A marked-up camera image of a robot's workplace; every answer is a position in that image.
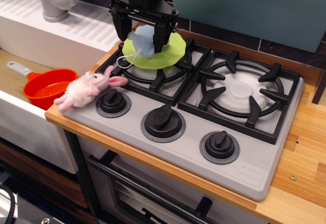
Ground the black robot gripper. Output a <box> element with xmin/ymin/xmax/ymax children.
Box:
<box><xmin>109</xmin><ymin>0</ymin><xmax>179</xmax><ymax>53</ymax></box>

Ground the light blue plush toy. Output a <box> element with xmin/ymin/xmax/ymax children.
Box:
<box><xmin>116</xmin><ymin>25</ymin><xmax>171</xmax><ymax>69</ymax></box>

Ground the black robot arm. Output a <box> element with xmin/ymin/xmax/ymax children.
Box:
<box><xmin>109</xmin><ymin>0</ymin><xmax>179</xmax><ymax>53</ymax></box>

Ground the lime green round plate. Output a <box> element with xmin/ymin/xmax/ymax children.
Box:
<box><xmin>122</xmin><ymin>33</ymin><xmax>186</xmax><ymax>69</ymax></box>

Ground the black left burner grate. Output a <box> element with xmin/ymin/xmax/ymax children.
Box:
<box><xmin>96</xmin><ymin>38</ymin><xmax>211</xmax><ymax>106</ymax></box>

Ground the black burner grate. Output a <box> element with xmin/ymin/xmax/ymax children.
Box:
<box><xmin>178</xmin><ymin>50</ymin><xmax>305</xmax><ymax>145</ymax></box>
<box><xmin>96</xmin><ymin>38</ymin><xmax>211</xmax><ymax>106</ymax></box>

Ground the black left stove knob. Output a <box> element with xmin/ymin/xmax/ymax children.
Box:
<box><xmin>96</xmin><ymin>89</ymin><xmax>131</xmax><ymax>118</ymax></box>

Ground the black stove knob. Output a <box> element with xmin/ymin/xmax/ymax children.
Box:
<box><xmin>199</xmin><ymin>131</ymin><xmax>240</xmax><ymax>165</ymax></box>
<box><xmin>141</xmin><ymin>104</ymin><xmax>186</xmax><ymax>143</ymax></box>
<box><xmin>96</xmin><ymin>89</ymin><xmax>131</xmax><ymax>118</ymax></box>

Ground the pink white plush bunny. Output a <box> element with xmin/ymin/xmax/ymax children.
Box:
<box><xmin>53</xmin><ymin>66</ymin><xmax>128</xmax><ymax>114</ymax></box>

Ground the black middle stove knob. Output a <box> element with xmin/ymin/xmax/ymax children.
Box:
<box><xmin>141</xmin><ymin>104</ymin><xmax>186</xmax><ymax>143</ymax></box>

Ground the white toy sink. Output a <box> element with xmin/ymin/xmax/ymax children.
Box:
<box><xmin>1</xmin><ymin>0</ymin><xmax>119</xmax><ymax>174</ymax></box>

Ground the grey toy stovetop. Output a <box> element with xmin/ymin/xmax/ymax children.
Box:
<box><xmin>62</xmin><ymin>37</ymin><xmax>306</xmax><ymax>201</ymax></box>

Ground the black right burner grate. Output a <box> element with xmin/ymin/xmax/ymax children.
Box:
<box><xmin>178</xmin><ymin>50</ymin><xmax>305</xmax><ymax>145</ymax></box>

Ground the black right stove knob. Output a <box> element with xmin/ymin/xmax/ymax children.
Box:
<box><xmin>199</xmin><ymin>131</ymin><xmax>240</xmax><ymax>165</ymax></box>

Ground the toy oven door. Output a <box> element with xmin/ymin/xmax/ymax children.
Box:
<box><xmin>77</xmin><ymin>136</ymin><xmax>264</xmax><ymax>223</ymax></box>

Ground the orange pot grey handle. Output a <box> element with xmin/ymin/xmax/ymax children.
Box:
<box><xmin>7</xmin><ymin>61</ymin><xmax>78</xmax><ymax>110</ymax></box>

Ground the black oven door handle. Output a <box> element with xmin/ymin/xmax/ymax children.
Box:
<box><xmin>87</xmin><ymin>151</ymin><xmax>212</xmax><ymax>223</ymax></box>

